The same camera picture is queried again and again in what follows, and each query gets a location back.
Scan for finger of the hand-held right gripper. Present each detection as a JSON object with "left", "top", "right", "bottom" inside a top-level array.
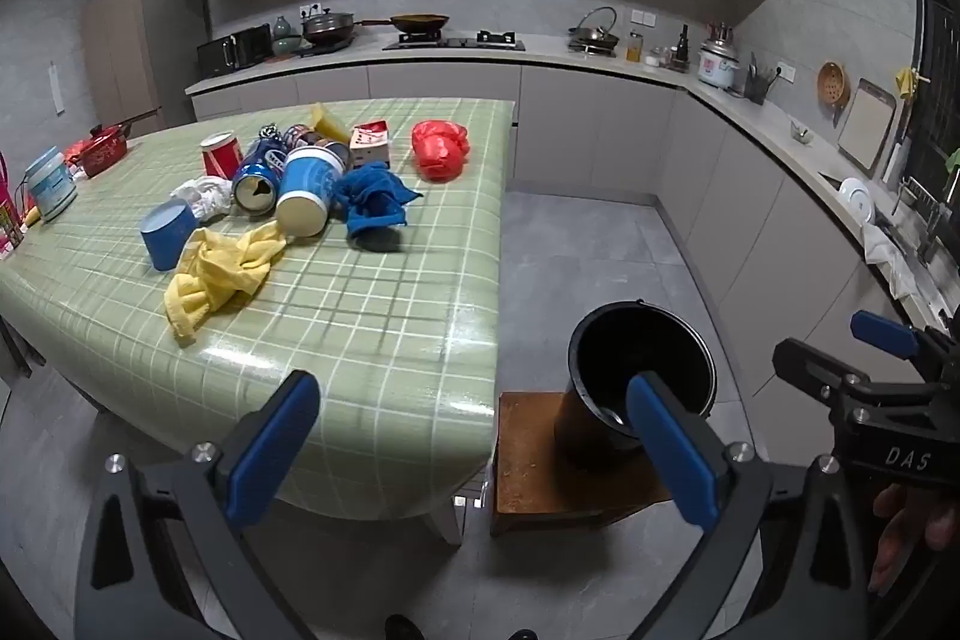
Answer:
[
  {"left": 772, "top": 338, "right": 863, "bottom": 431},
  {"left": 850, "top": 310, "right": 960, "bottom": 362}
]

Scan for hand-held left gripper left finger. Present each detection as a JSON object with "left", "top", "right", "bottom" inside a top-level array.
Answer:
[{"left": 75, "top": 370, "right": 323, "bottom": 640}]

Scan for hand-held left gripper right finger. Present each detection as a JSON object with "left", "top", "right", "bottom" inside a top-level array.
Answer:
[{"left": 625, "top": 372, "right": 875, "bottom": 640}]

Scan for black plastic bucket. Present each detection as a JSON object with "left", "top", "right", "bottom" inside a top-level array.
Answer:
[{"left": 555, "top": 301, "right": 717, "bottom": 465}]

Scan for blue round tub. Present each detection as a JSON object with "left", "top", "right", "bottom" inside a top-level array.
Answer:
[{"left": 139, "top": 199, "right": 197, "bottom": 271}]

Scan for blue paper cup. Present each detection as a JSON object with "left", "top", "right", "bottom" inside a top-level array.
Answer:
[{"left": 275, "top": 149, "right": 346, "bottom": 236}]

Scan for white tissue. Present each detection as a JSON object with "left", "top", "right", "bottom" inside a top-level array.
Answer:
[{"left": 171, "top": 175, "right": 235, "bottom": 225}]

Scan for blue cloth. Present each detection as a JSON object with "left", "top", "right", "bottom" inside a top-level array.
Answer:
[{"left": 330, "top": 164, "right": 425, "bottom": 236}]

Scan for dark drink can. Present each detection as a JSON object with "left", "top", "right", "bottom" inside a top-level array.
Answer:
[{"left": 283, "top": 124, "right": 353, "bottom": 169}]

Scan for red and white carton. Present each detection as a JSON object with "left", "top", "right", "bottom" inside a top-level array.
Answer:
[{"left": 349, "top": 120, "right": 392, "bottom": 169}]

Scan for yellow snack packet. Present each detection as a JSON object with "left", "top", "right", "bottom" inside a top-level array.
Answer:
[{"left": 310, "top": 101, "right": 353, "bottom": 142}]

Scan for red plastic bag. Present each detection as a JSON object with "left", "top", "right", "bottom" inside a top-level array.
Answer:
[{"left": 411, "top": 119, "right": 472, "bottom": 182}]

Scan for person's right hand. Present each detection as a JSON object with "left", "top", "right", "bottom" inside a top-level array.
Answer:
[{"left": 868, "top": 482, "right": 960, "bottom": 596}]

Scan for white dish cloth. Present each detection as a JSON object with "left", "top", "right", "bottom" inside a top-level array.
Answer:
[{"left": 862, "top": 224, "right": 920, "bottom": 298}]

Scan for white plate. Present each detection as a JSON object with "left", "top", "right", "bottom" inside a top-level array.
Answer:
[{"left": 838, "top": 176, "right": 875, "bottom": 223}]

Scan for metal dish rack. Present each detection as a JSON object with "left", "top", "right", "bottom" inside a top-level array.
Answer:
[{"left": 892, "top": 175, "right": 940, "bottom": 215}]

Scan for brown wooden stool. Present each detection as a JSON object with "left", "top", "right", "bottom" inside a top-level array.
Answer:
[{"left": 491, "top": 391, "right": 672, "bottom": 540}]

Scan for grey island table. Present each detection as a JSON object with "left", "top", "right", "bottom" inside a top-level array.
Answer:
[{"left": 420, "top": 490, "right": 488, "bottom": 547}]

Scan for grey cutting board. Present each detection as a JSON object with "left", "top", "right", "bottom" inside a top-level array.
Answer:
[{"left": 836, "top": 77, "right": 899, "bottom": 172}]

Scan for grey kitchen countertop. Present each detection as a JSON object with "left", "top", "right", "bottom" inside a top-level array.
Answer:
[{"left": 184, "top": 40, "right": 960, "bottom": 341}]

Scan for dark barred window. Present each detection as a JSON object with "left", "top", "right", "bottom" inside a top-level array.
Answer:
[{"left": 911, "top": 0, "right": 960, "bottom": 191}]

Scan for black utensil holder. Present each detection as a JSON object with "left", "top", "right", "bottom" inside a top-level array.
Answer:
[{"left": 744, "top": 51, "right": 781, "bottom": 105}]

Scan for white rice cooker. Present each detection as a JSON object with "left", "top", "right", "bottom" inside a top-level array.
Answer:
[{"left": 697, "top": 36, "right": 743, "bottom": 88}]

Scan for grey lower cabinets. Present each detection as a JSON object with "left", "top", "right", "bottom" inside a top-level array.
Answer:
[{"left": 191, "top": 62, "right": 931, "bottom": 431}]

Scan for red basket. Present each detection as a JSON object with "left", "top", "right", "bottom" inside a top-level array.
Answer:
[{"left": 75, "top": 109, "right": 162, "bottom": 178}]

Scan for light blue plastic container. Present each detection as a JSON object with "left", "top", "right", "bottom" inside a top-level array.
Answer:
[{"left": 24, "top": 146, "right": 78, "bottom": 223}]

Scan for pink packet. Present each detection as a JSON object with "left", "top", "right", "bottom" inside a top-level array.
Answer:
[{"left": 0, "top": 152, "right": 23, "bottom": 259}]

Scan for black microwave oven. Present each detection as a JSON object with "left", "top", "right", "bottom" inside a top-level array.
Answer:
[{"left": 196, "top": 23, "right": 272, "bottom": 80}]

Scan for metal kettle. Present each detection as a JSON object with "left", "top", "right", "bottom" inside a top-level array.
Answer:
[{"left": 568, "top": 6, "right": 622, "bottom": 58}]

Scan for lidded black pan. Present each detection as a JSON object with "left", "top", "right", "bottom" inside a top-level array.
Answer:
[{"left": 300, "top": 8, "right": 358, "bottom": 49}]

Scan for brown refrigerator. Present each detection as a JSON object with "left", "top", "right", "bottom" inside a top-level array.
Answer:
[{"left": 81, "top": 0, "right": 192, "bottom": 133}]

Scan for black gas stove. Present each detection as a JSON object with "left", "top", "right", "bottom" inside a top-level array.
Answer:
[{"left": 382, "top": 31, "right": 526, "bottom": 53}]

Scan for black wok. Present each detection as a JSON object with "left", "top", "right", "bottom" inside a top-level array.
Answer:
[{"left": 356, "top": 12, "right": 451, "bottom": 38}]

